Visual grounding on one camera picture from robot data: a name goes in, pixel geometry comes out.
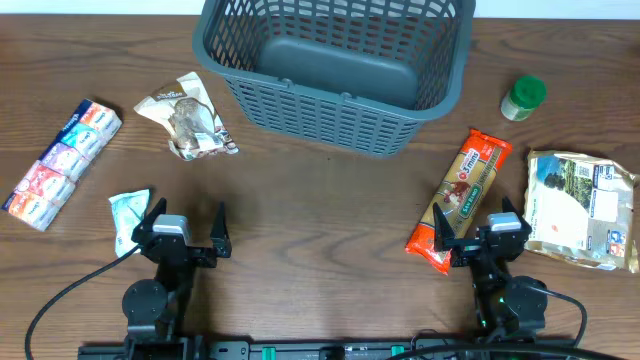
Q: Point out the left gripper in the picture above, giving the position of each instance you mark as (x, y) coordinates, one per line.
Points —
(206, 258)

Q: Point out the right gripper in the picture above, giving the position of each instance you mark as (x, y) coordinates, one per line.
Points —
(465, 250)

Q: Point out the orange spaghetti packet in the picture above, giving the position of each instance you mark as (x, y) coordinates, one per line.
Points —
(459, 195)

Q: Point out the teal small sachet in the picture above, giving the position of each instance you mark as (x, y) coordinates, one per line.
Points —
(128, 209)

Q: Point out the gold rice bag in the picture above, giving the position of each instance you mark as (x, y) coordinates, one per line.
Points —
(581, 210)

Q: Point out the brown mushroom snack bag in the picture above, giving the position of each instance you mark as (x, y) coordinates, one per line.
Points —
(184, 108)

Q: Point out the green lid spice jar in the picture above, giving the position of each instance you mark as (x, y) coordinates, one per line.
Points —
(526, 95)

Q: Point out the multicolour tissue pack row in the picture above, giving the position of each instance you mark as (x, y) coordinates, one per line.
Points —
(52, 178)

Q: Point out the grey plastic basket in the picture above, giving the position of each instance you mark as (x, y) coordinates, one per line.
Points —
(364, 75)

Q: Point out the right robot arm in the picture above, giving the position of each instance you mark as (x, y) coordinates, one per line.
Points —
(506, 306)

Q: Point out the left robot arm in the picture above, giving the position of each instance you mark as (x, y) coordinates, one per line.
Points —
(155, 308)

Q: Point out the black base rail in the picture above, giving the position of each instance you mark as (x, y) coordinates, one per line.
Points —
(325, 350)

